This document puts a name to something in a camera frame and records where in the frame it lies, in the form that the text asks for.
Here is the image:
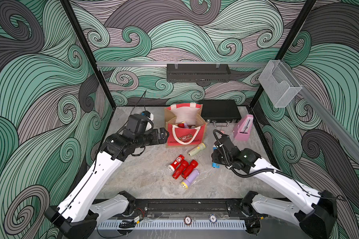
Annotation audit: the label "black hard carry case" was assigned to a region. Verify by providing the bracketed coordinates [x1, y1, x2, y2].
[199, 100, 241, 126]

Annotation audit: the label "pink metronome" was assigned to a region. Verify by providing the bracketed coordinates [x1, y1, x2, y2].
[233, 114, 254, 141]

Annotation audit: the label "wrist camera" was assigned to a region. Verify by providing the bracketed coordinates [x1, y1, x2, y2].
[123, 111, 154, 137]
[214, 134, 235, 149]

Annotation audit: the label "pale green flashlight upper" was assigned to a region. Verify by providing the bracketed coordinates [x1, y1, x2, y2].
[188, 142, 206, 157]

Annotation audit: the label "clear plastic wall bin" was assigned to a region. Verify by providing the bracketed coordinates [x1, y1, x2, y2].
[258, 60, 302, 108]

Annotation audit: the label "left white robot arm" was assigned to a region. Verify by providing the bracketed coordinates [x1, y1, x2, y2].
[44, 127, 169, 239]

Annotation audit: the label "black wall shelf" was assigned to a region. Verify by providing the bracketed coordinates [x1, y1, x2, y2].
[166, 63, 231, 83]

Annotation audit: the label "red flashlight white head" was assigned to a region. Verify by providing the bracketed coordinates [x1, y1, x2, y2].
[168, 154, 184, 172]

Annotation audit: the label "blue flashlight white head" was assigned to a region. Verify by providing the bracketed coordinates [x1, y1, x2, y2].
[211, 146, 220, 168]

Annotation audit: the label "purple flashlight yellow head bottom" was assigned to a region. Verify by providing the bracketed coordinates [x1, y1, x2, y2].
[181, 169, 199, 189]

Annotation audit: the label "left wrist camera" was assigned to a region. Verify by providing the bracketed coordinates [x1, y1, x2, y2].
[123, 111, 154, 137]

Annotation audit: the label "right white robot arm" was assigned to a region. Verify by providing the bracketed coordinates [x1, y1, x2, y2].
[211, 142, 339, 239]

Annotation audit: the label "red jute tote bag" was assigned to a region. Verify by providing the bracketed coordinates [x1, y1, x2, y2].
[164, 103, 206, 147]

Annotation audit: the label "white perforated cable tray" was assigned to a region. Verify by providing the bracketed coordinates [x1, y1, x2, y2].
[97, 219, 247, 231]

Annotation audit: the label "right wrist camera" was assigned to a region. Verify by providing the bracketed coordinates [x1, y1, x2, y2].
[214, 134, 235, 149]

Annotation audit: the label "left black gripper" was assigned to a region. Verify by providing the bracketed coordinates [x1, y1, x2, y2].
[132, 127, 168, 149]

